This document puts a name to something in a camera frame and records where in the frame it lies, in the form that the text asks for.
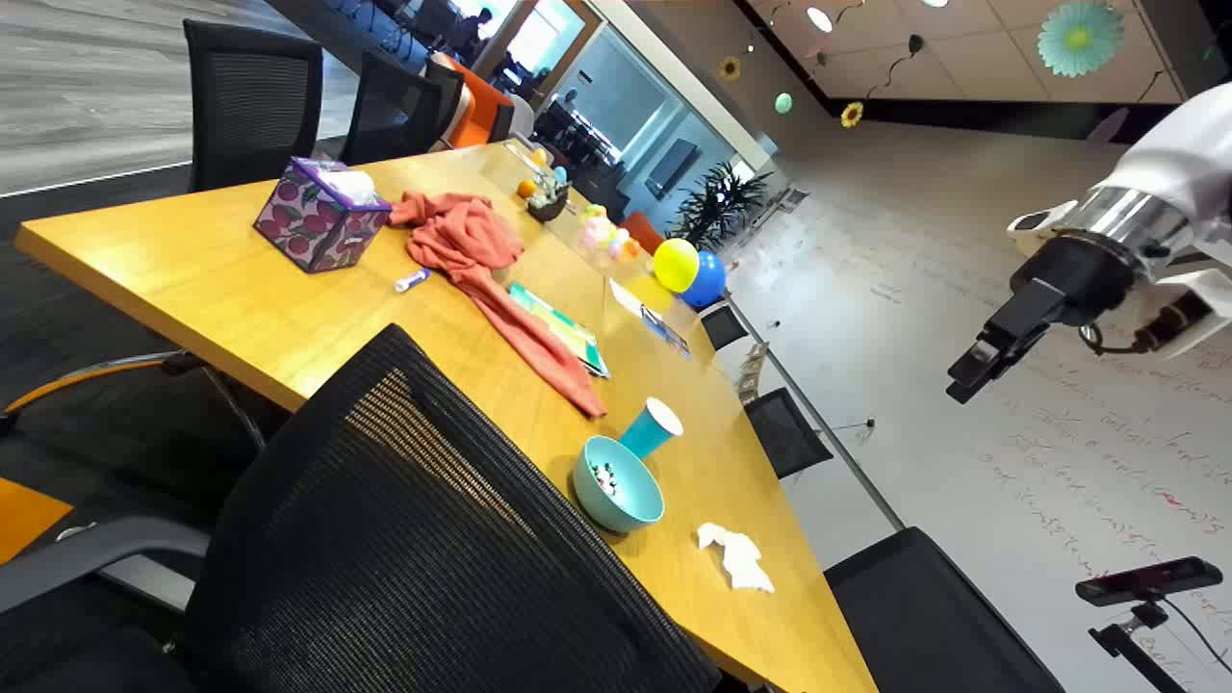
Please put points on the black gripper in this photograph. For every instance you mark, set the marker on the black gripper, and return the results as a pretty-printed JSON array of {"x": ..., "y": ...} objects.
[{"x": 1082, "y": 277}]

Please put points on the orange sweatshirt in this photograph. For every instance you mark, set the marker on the orange sweatshirt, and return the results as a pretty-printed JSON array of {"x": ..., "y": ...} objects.
[{"x": 468, "y": 235}]

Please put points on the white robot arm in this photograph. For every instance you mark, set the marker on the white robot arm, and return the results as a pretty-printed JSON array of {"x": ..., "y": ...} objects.
[{"x": 1181, "y": 167}]

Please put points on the red chair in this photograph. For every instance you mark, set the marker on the red chair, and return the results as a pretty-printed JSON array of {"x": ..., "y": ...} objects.
[{"x": 644, "y": 232}]

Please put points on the orange chair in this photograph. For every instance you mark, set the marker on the orange chair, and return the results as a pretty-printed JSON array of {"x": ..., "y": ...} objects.
[{"x": 478, "y": 114}]

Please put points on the black mesh office chair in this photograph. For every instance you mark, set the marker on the black mesh office chair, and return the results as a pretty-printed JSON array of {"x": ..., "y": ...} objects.
[{"x": 386, "y": 551}]

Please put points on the chair with wooden armrest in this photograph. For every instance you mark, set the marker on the chair with wooden armrest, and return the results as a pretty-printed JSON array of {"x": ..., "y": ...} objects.
[{"x": 129, "y": 438}]

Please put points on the blue ball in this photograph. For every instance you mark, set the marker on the blue ball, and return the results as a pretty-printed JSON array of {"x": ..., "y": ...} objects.
[{"x": 710, "y": 287}]

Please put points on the teal paper flower decoration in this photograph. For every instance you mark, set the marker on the teal paper flower decoration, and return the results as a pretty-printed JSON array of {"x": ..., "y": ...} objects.
[{"x": 1080, "y": 37}]

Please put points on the green potted plant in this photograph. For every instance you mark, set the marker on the green potted plant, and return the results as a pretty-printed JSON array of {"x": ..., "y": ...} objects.
[{"x": 718, "y": 201}]

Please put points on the green ball ceiling decoration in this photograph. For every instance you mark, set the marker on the green ball ceiling decoration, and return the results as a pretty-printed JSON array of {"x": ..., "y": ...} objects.
[{"x": 785, "y": 102}]

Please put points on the yellow ball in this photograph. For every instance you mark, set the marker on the yellow ball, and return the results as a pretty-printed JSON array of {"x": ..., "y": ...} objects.
[{"x": 674, "y": 264}]

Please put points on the blue patterned packet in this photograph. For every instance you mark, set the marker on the blue patterned packet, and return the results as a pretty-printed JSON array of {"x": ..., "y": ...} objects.
[{"x": 665, "y": 329}]

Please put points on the white crumpled tissue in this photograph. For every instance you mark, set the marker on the white crumpled tissue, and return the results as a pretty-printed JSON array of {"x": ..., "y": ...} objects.
[{"x": 736, "y": 559}]

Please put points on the teal paper cup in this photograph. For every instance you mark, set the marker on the teal paper cup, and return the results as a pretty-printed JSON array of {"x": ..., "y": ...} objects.
[{"x": 649, "y": 431}]

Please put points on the round ceiling light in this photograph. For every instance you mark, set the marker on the round ceiling light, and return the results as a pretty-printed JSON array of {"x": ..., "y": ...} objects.
[{"x": 819, "y": 21}]

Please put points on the teal bowl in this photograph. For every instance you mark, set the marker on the teal bowl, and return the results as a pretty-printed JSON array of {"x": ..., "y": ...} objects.
[{"x": 618, "y": 495}]

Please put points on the pastel toy pile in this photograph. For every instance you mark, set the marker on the pastel toy pile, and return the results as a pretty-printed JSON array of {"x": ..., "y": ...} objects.
[{"x": 601, "y": 232}]

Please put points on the colourful picture book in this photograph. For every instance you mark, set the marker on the colourful picture book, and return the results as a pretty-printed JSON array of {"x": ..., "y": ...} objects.
[{"x": 564, "y": 324}]

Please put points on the small black bowl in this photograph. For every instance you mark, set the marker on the small black bowl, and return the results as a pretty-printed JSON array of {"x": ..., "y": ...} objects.
[{"x": 550, "y": 201}]

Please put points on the marker pen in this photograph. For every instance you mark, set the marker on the marker pen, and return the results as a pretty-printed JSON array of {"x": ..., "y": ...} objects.
[{"x": 410, "y": 279}]

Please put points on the purple patterned tissue box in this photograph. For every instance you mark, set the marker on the purple patterned tissue box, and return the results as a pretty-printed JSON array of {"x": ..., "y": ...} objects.
[{"x": 312, "y": 217}]

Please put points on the blue sofa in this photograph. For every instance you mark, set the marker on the blue sofa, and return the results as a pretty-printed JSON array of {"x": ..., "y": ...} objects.
[{"x": 370, "y": 34}]

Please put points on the orange seat cushion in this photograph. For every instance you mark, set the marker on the orange seat cushion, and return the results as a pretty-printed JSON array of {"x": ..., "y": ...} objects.
[{"x": 26, "y": 517}]

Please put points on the black stereo camera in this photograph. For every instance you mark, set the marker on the black stereo camera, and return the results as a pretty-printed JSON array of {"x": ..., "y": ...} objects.
[{"x": 1150, "y": 578}]

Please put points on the black camera tripod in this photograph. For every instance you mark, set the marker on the black camera tripod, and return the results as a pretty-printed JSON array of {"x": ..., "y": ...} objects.
[{"x": 1139, "y": 647}]

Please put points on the dark wall screen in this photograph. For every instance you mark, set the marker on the dark wall screen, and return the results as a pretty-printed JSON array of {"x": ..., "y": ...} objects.
[{"x": 674, "y": 167}]

